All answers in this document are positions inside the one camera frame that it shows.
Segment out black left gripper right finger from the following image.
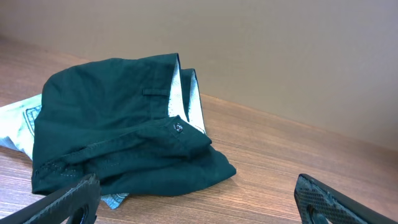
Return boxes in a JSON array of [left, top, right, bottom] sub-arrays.
[[294, 174, 397, 224]]

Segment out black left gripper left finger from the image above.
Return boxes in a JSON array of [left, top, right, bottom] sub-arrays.
[[1, 174, 101, 224]]

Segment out dark green folded shorts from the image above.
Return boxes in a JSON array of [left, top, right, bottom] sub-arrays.
[[32, 53, 236, 196]]

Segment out white printed folded garment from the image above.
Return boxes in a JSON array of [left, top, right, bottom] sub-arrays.
[[0, 93, 130, 210]]

